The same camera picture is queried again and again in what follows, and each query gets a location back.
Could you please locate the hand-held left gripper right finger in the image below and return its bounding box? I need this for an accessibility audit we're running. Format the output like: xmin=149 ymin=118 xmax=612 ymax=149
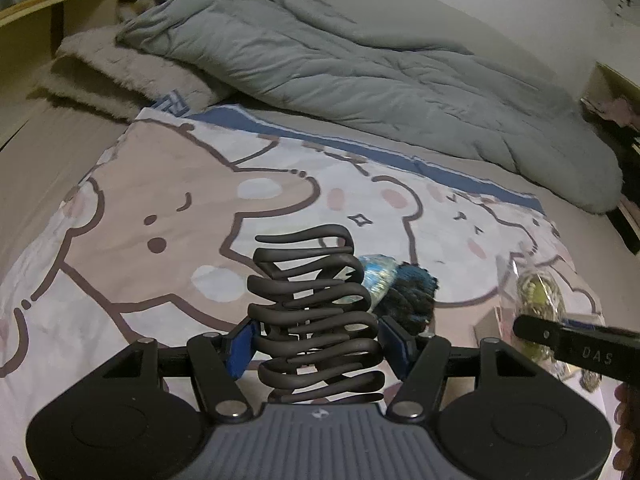
xmin=377 ymin=317 xmax=531 ymax=420

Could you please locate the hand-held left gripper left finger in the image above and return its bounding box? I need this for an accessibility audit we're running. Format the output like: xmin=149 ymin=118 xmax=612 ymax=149
xmin=100 ymin=320 xmax=260 ymax=420

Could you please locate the clear bag of beaded hair ties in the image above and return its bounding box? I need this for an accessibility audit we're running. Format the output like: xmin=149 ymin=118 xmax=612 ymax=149
xmin=494 ymin=252 xmax=607 ymax=397

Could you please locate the dark brown hair claw clip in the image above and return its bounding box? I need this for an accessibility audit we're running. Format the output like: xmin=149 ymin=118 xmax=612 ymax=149
xmin=247 ymin=224 xmax=389 ymax=407

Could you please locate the person's right hand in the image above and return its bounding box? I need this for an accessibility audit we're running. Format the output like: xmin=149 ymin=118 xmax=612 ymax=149
xmin=612 ymin=382 xmax=640 ymax=480

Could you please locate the dark blue brown crocheted scrunchie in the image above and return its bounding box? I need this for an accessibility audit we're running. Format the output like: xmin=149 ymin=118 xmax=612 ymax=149
xmin=375 ymin=261 xmax=440 ymax=337

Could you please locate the clear blue wrapped packet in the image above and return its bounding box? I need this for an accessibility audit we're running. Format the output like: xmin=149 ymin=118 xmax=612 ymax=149
xmin=357 ymin=253 xmax=402 ymax=307

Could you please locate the bear printed blanket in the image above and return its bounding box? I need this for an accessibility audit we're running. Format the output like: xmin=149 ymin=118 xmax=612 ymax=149
xmin=0 ymin=102 xmax=610 ymax=480

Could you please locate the pile of clothes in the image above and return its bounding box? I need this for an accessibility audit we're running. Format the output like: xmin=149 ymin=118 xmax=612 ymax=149
xmin=597 ymin=94 xmax=640 ymax=129

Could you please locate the grey duvet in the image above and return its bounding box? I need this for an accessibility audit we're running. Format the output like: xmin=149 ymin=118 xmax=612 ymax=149
xmin=115 ymin=0 xmax=624 ymax=212

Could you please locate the beige bed mattress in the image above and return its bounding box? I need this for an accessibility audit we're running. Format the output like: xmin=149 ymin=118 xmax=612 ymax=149
xmin=0 ymin=92 xmax=640 ymax=413

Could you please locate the beige fuzzy blanket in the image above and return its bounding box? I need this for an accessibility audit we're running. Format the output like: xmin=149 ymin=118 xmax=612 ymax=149
xmin=37 ymin=27 xmax=237 ymax=122

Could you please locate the wooden bedside shelf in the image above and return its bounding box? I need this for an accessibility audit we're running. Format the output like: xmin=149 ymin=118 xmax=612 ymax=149
xmin=0 ymin=0 xmax=172 ymax=152

